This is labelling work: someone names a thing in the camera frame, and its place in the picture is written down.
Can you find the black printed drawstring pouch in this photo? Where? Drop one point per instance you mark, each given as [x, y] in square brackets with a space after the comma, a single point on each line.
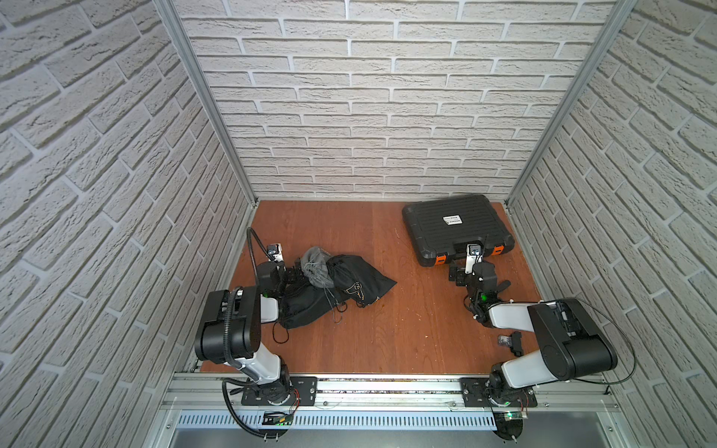
[303, 304]

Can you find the aluminium rail frame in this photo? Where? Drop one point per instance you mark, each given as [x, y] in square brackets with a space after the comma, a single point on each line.
[371, 402]

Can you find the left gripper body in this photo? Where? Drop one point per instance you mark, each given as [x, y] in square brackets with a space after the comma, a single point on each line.
[291, 273]

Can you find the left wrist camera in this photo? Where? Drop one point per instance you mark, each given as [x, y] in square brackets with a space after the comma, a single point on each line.
[275, 253]

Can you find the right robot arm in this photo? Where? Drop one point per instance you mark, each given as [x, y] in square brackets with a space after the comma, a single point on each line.
[553, 341]

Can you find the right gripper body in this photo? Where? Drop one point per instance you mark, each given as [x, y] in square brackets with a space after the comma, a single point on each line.
[463, 279]

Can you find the black plastic tool case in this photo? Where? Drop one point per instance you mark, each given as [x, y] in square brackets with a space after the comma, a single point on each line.
[441, 230]

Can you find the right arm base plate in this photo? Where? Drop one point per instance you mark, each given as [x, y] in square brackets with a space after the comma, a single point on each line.
[484, 392]

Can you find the black fabric pouch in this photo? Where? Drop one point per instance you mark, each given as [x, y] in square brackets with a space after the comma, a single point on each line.
[358, 280]

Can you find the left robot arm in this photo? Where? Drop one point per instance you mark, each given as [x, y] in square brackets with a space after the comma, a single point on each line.
[229, 331]

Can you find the small black adapter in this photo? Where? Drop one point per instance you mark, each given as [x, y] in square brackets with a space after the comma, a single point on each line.
[513, 342]

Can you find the grey fabric pouch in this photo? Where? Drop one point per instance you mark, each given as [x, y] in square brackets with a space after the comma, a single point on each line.
[314, 265]

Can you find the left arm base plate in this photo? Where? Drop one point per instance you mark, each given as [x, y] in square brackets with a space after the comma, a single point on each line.
[297, 390]

